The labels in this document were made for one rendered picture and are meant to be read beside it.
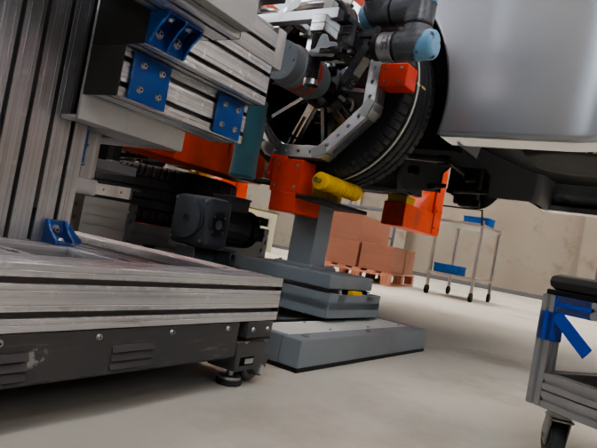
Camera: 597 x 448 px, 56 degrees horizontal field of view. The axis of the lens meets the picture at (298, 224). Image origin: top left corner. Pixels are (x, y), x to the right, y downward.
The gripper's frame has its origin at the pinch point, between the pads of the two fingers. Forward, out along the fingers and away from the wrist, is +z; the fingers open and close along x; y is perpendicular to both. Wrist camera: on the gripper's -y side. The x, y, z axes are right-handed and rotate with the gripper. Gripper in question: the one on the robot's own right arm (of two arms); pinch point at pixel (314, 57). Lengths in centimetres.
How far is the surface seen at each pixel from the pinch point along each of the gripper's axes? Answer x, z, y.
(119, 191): -6, 80, -46
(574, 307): 17, -78, -54
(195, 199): -14, 49, -44
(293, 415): 40, -38, -83
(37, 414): 78, -19, -83
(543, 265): -1032, 118, -11
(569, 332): 17, -78, -59
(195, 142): -22, 62, -23
